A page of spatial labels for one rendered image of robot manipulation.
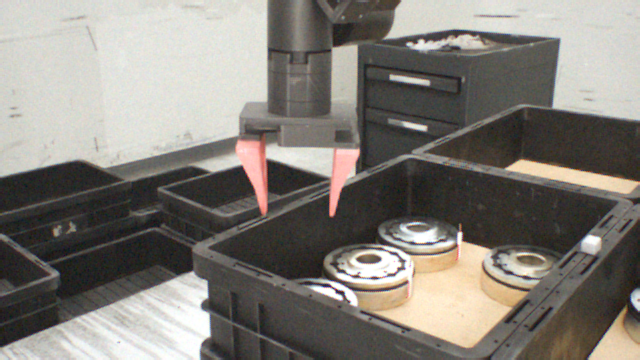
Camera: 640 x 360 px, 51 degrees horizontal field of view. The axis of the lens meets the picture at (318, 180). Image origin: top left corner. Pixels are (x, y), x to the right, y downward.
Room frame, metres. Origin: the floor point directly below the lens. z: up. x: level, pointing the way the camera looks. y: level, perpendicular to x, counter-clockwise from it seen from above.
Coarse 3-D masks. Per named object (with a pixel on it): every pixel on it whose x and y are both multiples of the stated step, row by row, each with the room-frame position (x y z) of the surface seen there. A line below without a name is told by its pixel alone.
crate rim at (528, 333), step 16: (624, 224) 0.63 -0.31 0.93; (608, 240) 0.58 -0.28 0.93; (592, 256) 0.55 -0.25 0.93; (608, 256) 0.56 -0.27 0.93; (576, 272) 0.52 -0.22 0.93; (592, 272) 0.52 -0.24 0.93; (560, 288) 0.49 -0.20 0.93; (576, 288) 0.49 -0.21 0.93; (544, 304) 0.46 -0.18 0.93; (560, 304) 0.46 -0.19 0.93; (528, 320) 0.44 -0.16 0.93; (544, 320) 0.44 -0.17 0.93; (512, 336) 0.42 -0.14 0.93; (528, 336) 0.42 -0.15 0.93; (496, 352) 0.40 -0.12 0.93; (512, 352) 0.40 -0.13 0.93
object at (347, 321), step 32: (416, 160) 0.85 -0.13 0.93; (320, 192) 0.72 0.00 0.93; (576, 192) 0.72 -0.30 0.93; (256, 224) 0.62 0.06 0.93; (608, 224) 0.62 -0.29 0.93; (224, 256) 0.55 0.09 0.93; (576, 256) 0.55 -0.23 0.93; (224, 288) 0.53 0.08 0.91; (256, 288) 0.51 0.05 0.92; (288, 288) 0.49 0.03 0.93; (544, 288) 0.49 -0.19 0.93; (320, 320) 0.46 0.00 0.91; (352, 320) 0.45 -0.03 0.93; (384, 320) 0.44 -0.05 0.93; (512, 320) 0.44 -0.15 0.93; (384, 352) 0.43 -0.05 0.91; (416, 352) 0.41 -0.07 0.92; (448, 352) 0.40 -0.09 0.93; (480, 352) 0.40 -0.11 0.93
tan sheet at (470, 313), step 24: (456, 264) 0.74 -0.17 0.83; (480, 264) 0.74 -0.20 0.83; (432, 288) 0.67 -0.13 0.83; (456, 288) 0.67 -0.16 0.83; (480, 288) 0.67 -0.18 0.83; (384, 312) 0.62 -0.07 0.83; (408, 312) 0.62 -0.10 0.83; (432, 312) 0.62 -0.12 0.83; (456, 312) 0.62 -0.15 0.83; (480, 312) 0.62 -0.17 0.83; (504, 312) 0.62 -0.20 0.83; (456, 336) 0.57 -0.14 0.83; (480, 336) 0.57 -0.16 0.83
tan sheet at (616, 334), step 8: (624, 312) 0.62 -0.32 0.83; (616, 320) 0.61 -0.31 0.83; (608, 328) 0.59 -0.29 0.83; (616, 328) 0.59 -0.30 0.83; (624, 328) 0.59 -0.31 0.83; (608, 336) 0.57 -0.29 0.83; (616, 336) 0.57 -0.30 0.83; (624, 336) 0.57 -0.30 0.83; (600, 344) 0.56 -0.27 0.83; (608, 344) 0.56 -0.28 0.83; (616, 344) 0.56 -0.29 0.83; (624, 344) 0.56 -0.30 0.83; (632, 344) 0.56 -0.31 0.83; (592, 352) 0.55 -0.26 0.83; (600, 352) 0.55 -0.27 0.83; (608, 352) 0.55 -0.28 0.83; (616, 352) 0.55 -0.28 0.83; (624, 352) 0.55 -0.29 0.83; (632, 352) 0.55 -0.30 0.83
